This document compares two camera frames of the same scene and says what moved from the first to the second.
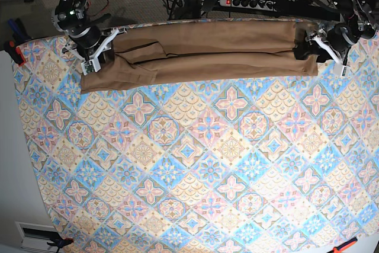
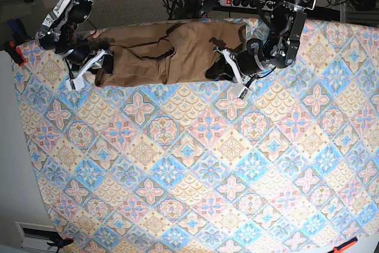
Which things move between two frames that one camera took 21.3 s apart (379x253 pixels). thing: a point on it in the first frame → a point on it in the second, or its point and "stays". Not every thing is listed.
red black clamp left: [15, 51] stays
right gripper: [310, 47] → [225, 69]
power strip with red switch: [269, 5] stays
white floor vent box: [35, 236] stays
